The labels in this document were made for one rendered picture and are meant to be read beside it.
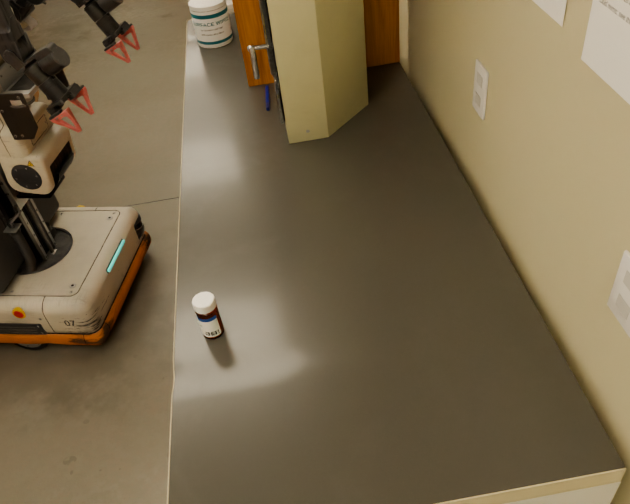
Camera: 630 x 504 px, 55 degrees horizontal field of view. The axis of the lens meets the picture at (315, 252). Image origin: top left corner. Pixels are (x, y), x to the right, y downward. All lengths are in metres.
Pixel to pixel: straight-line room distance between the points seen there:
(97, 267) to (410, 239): 1.49
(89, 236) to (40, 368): 0.56
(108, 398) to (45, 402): 0.24
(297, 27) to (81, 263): 1.42
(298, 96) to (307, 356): 0.74
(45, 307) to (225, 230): 1.19
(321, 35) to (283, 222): 0.47
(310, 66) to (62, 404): 1.57
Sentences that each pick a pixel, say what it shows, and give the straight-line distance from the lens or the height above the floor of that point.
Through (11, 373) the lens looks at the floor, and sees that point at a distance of 2.72.
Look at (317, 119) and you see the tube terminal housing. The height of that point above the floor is 1.00.
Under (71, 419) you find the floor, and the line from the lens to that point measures 2.45.
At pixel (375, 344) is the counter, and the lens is 1.15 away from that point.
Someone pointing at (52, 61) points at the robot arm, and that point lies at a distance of 1.83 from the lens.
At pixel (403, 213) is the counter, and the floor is 0.94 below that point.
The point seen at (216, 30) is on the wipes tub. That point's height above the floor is 1.00.
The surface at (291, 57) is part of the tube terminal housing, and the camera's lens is 1.57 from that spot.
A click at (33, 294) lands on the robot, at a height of 0.28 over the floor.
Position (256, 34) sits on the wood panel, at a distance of 1.94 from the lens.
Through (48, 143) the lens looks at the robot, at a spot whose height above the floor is 0.80.
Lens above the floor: 1.84
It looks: 43 degrees down
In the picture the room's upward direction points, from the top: 8 degrees counter-clockwise
